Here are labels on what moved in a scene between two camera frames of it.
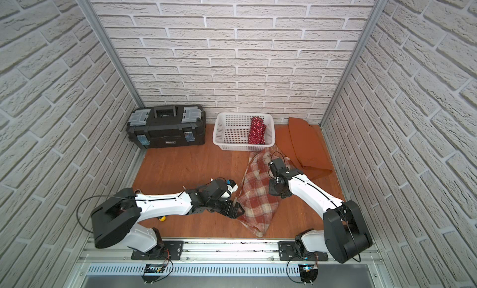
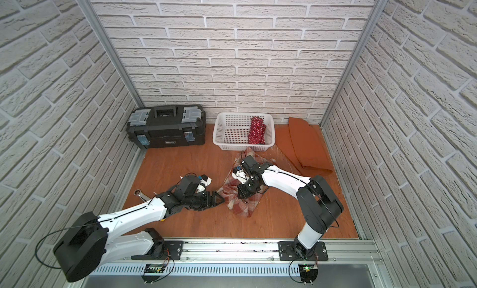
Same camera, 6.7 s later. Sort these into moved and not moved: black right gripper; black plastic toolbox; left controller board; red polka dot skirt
Moved: black right gripper
Not moved: left controller board; red polka dot skirt; black plastic toolbox
